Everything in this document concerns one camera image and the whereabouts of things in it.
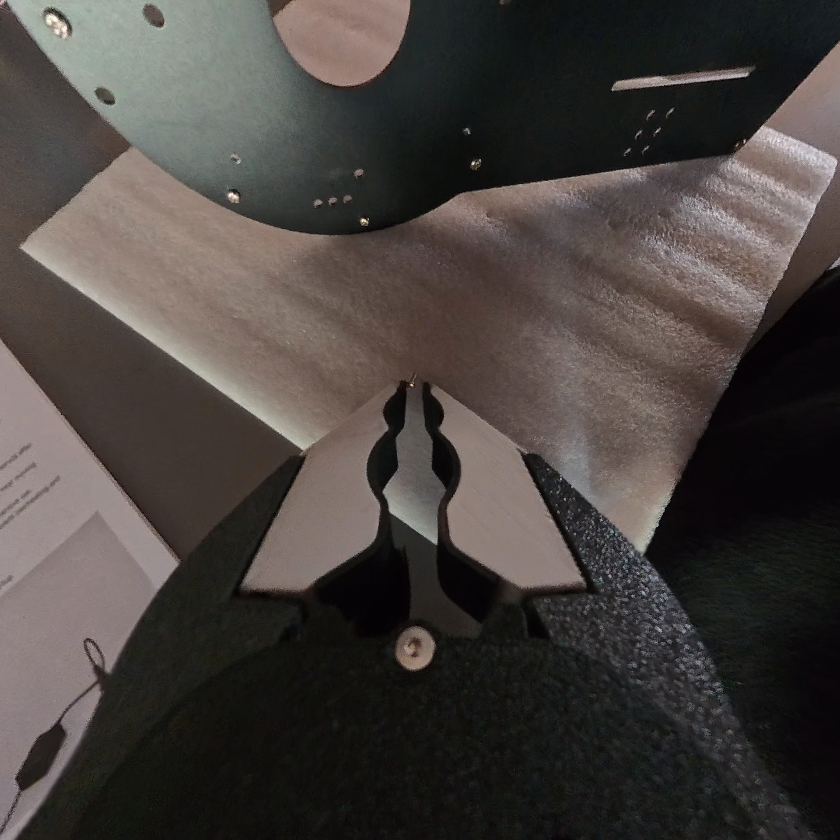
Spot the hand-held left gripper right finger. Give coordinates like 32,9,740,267
420,381,589,597

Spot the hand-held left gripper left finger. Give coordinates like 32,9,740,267
238,382,411,595

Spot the black metal base plate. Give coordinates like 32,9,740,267
7,0,840,236

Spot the white foam sheet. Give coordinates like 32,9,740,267
20,0,837,552

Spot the person's black top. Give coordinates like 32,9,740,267
646,262,840,840

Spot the instruction booklet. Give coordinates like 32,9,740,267
0,341,179,821

